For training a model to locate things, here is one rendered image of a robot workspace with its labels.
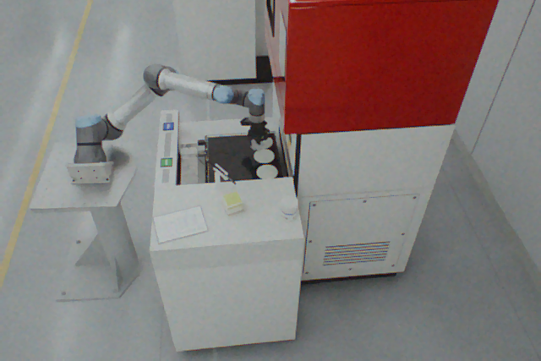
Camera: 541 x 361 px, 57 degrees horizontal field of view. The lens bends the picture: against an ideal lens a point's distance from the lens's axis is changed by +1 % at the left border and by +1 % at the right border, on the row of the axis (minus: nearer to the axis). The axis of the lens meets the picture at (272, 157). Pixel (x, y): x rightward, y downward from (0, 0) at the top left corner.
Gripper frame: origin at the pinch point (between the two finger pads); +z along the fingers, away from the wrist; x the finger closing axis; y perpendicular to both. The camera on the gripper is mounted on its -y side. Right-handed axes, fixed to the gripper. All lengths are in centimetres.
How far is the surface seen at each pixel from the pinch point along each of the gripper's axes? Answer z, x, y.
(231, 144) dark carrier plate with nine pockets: 1.3, -5.7, -10.9
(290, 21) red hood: -83, -9, 28
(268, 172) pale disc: 1.3, -7.2, 16.3
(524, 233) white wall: 76, 116, 117
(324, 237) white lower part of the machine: 42, 8, 43
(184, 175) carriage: 3.3, -34.6, -13.1
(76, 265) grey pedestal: 90, -81, -73
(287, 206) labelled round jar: -15, -27, 46
